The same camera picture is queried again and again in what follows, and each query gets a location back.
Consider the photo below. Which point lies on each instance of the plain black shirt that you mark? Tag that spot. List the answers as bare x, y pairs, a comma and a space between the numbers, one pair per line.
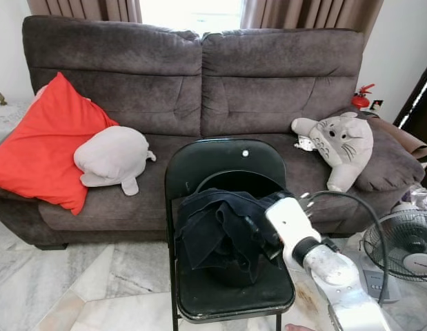
213, 227

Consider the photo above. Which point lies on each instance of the person's bare foot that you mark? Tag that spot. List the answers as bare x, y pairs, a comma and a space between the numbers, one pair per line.
299, 328

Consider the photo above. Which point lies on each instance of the grey totoro plush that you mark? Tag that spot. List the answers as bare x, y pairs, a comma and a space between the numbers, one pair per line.
348, 145

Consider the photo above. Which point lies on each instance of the grey floor fan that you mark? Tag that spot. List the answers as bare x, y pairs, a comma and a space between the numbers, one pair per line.
413, 241

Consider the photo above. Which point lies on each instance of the brown fabric sofa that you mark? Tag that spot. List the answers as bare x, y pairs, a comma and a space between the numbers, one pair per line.
268, 83

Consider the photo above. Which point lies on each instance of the red fire extinguisher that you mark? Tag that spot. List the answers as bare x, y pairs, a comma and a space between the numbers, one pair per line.
361, 101

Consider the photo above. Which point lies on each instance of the tan brown blanket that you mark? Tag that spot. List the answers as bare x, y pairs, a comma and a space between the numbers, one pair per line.
406, 141

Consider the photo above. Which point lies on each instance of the grey seal plush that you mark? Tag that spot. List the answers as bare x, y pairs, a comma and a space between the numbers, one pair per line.
110, 155

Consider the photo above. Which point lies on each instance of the brown curtain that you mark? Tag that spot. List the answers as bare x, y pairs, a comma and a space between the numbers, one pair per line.
82, 8
303, 14

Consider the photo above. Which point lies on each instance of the red cushion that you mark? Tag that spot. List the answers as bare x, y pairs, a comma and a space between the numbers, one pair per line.
41, 145

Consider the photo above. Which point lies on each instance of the white lace tablecloth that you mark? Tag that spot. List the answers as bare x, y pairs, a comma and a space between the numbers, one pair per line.
6, 124

